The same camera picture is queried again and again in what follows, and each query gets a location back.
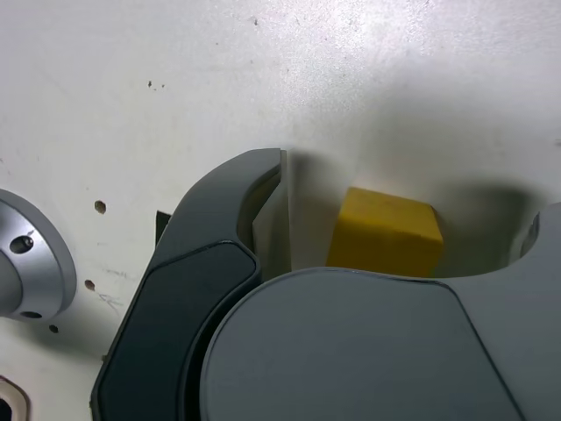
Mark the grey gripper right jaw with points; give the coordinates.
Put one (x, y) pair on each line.
(350, 351)

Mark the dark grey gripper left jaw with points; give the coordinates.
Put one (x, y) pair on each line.
(175, 298)

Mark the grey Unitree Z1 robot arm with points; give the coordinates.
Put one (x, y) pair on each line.
(30, 263)

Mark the yellow cube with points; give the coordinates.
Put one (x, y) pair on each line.
(381, 228)

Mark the white rounded object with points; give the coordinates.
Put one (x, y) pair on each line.
(9, 383)

